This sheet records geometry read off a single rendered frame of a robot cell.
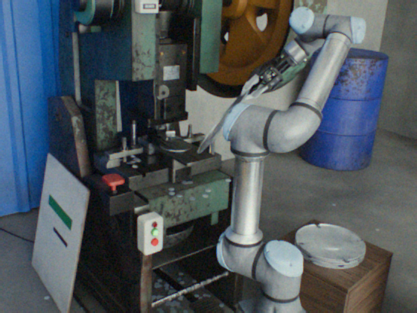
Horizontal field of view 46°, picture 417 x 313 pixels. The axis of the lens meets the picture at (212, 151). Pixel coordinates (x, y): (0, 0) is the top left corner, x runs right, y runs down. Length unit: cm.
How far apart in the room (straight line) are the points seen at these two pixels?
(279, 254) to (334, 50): 61
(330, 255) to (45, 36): 189
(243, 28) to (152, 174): 72
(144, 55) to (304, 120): 70
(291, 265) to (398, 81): 382
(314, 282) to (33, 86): 187
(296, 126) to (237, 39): 91
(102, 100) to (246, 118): 88
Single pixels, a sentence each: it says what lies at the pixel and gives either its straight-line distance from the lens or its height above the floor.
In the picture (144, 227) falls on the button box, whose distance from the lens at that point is 171.
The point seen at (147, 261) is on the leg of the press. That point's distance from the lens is 186.
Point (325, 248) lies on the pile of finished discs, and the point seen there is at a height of 39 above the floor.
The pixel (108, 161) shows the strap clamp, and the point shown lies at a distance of 192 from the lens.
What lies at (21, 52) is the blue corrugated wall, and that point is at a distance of 292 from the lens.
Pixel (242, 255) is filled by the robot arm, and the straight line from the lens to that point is 150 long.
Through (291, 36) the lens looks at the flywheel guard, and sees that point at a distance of 184.
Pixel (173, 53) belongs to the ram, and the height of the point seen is 114.
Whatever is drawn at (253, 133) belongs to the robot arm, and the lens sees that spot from 132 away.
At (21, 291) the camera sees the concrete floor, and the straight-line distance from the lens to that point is 253.
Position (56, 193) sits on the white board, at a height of 45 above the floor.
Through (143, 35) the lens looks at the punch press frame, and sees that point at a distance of 176.
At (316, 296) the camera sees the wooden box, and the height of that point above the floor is 25.
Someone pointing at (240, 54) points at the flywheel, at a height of 111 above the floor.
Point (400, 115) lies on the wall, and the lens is 513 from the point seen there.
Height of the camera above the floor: 145
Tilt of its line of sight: 21 degrees down
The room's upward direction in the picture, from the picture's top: 3 degrees clockwise
